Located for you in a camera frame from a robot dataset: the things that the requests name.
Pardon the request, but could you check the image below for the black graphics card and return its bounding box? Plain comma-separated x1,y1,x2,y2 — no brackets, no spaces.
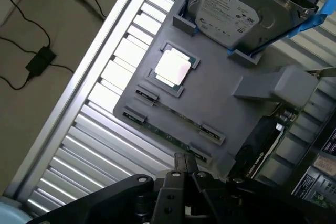
227,103,299,183

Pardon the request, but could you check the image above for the green RAM stick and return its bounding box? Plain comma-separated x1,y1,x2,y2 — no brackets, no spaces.
124,108,211,162

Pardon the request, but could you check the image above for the black power adapter brick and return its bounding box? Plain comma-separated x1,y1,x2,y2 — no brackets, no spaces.
25,46,57,78

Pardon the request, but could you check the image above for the black adapter power cable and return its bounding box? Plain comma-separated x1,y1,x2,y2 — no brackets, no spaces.
0,0,75,90

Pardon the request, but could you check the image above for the silver CPU chip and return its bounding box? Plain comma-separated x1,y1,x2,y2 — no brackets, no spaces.
154,49,195,88

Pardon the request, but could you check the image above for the light blue round object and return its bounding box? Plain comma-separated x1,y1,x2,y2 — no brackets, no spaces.
0,196,29,224

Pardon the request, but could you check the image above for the silver hard disk drive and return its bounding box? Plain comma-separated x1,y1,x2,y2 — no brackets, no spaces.
189,0,320,55

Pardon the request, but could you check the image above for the grey printed parts rack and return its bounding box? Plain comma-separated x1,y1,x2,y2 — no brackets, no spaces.
112,0,320,182

